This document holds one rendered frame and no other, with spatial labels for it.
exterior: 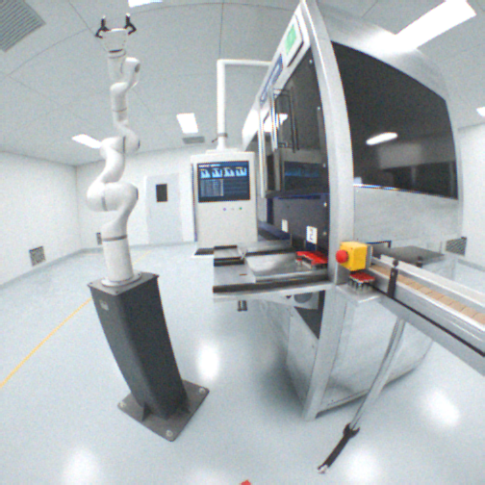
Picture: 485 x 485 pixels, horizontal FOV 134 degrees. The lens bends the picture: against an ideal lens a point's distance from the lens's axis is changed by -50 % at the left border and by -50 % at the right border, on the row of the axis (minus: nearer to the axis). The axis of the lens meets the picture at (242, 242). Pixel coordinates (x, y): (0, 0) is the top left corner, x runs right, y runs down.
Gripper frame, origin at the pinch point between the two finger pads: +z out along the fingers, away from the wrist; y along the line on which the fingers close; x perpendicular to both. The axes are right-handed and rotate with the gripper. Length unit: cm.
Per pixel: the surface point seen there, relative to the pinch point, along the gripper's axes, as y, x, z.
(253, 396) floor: -47, -178, -78
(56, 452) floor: 82, -180, -54
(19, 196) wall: 346, 149, -384
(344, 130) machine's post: -73, -59, -1
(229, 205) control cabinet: -70, -48, -109
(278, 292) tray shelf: -48, -104, -25
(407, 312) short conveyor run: -70, -116, 6
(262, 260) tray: -58, -93, -52
